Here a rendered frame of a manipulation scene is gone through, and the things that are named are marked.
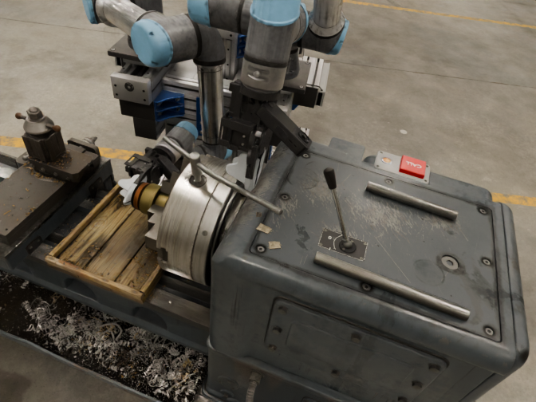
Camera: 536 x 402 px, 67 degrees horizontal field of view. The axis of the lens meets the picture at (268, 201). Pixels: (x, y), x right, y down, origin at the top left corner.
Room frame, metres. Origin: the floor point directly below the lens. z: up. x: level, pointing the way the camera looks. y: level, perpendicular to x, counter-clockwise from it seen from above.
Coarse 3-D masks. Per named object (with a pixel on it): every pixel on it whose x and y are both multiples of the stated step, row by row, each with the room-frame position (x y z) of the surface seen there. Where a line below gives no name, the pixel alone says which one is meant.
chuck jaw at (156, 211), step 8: (152, 208) 0.67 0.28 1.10; (160, 208) 0.67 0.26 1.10; (152, 216) 0.64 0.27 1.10; (160, 216) 0.65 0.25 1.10; (152, 224) 0.62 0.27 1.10; (152, 232) 0.59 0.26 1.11; (152, 240) 0.57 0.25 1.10; (152, 248) 0.57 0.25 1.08; (160, 248) 0.55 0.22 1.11; (160, 256) 0.55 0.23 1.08
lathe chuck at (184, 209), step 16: (208, 160) 0.74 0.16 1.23; (224, 160) 0.77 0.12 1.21; (192, 176) 0.67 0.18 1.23; (208, 176) 0.67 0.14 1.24; (176, 192) 0.62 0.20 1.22; (192, 192) 0.63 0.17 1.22; (208, 192) 0.63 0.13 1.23; (176, 208) 0.59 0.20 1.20; (192, 208) 0.59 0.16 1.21; (160, 224) 0.57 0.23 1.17; (176, 224) 0.57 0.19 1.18; (192, 224) 0.57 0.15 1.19; (160, 240) 0.55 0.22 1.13; (176, 240) 0.55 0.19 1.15; (192, 240) 0.55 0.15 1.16; (176, 256) 0.53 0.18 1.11; (176, 272) 0.54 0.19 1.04
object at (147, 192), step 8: (144, 184) 0.73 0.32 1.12; (152, 184) 0.74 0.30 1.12; (136, 192) 0.71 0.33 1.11; (144, 192) 0.71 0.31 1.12; (152, 192) 0.71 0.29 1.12; (160, 192) 0.72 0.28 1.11; (136, 200) 0.69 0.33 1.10; (144, 200) 0.69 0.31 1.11; (152, 200) 0.69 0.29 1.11; (160, 200) 0.70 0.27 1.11; (136, 208) 0.69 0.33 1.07; (144, 208) 0.68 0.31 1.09
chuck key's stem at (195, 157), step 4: (192, 152) 0.65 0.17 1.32; (196, 152) 0.65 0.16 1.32; (192, 156) 0.64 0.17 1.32; (196, 156) 0.64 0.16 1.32; (192, 160) 0.63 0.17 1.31; (196, 160) 0.63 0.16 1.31; (192, 164) 0.64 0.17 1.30; (192, 168) 0.64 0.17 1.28; (196, 168) 0.64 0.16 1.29; (192, 172) 0.64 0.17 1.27; (196, 172) 0.64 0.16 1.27; (200, 172) 0.65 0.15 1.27; (196, 176) 0.64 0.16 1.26; (200, 176) 0.66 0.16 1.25; (196, 180) 0.65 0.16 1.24; (200, 180) 0.66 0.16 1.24
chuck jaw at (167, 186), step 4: (184, 160) 0.76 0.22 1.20; (188, 160) 0.76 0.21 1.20; (184, 164) 0.75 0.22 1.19; (172, 172) 0.74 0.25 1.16; (176, 172) 0.75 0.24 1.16; (180, 172) 0.74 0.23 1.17; (172, 176) 0.74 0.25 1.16; (176, 176) 0.74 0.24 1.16; (164, 180) 0.74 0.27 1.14; (168, 180) 0.75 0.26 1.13; (172, 180) 0.73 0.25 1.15; (176, 180) 0.73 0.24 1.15; (164, 184) 0.73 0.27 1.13; (168, 184) 0.73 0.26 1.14; (172, 184) 0.73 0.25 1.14; (160, 188) 0.72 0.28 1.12; (164, 188) 0.72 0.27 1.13; (168, 188) 0.72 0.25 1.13; (164, 192) 0.72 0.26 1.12; (168, 192) 0.72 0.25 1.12
